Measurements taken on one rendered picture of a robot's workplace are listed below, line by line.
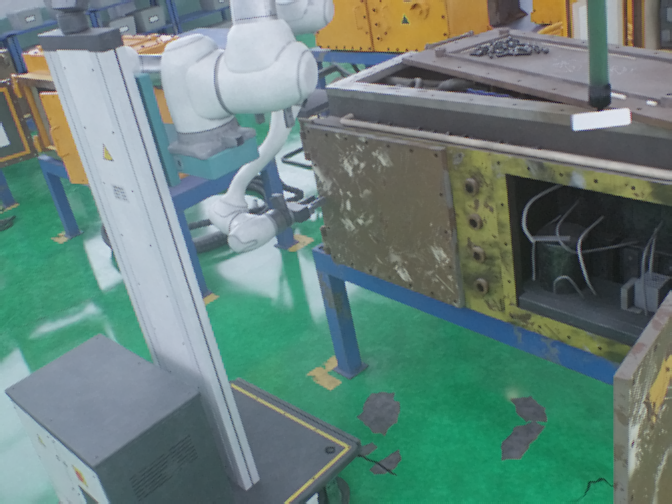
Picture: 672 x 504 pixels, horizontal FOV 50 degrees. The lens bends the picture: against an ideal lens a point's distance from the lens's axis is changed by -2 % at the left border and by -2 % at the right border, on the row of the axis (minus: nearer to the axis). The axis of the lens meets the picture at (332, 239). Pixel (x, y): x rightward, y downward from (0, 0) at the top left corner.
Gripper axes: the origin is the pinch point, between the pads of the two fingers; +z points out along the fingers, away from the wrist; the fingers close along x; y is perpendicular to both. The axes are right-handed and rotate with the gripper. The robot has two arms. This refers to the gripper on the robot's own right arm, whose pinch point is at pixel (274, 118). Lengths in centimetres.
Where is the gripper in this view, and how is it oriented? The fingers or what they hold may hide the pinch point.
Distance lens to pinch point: 218.1
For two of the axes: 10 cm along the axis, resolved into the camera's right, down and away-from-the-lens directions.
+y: -6.8, 4.4, -5.9
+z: 1.8, 8.8, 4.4
